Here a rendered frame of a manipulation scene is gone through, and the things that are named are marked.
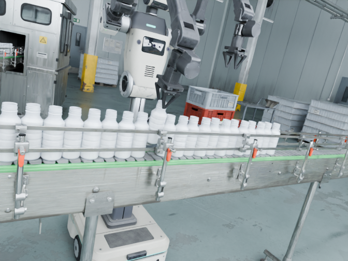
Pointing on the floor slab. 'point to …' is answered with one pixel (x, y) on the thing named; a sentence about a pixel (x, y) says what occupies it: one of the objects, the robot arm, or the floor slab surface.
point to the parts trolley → (255, 108)
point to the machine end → (37, 51)
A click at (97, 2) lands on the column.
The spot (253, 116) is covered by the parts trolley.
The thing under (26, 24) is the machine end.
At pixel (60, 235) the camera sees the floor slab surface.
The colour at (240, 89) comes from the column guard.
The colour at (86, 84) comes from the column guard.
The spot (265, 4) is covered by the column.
